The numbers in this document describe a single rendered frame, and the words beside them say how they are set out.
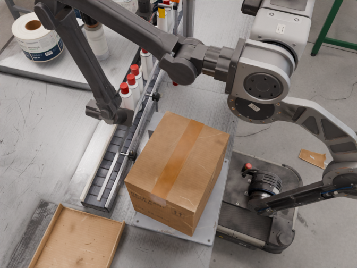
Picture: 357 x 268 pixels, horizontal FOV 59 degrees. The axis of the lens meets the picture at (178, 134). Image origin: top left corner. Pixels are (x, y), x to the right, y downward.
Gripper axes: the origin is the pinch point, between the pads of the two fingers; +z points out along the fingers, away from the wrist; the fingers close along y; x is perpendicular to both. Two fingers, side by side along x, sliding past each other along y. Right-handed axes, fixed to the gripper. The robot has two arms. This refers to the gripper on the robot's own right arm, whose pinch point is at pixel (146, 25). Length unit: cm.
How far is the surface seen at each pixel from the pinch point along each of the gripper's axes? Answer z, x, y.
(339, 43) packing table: 82, 124, -120
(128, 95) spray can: -2.5, 8.1, 45.2
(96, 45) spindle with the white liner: 4.1, -20.1, 15.4
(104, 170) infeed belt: 14, 6, 72
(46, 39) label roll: 1.3, -43.4, 20.0
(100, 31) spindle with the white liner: -3.0, -17.9, 13.1
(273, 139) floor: 102, 83, -22
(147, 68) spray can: 4.9, 7.7, 22.2
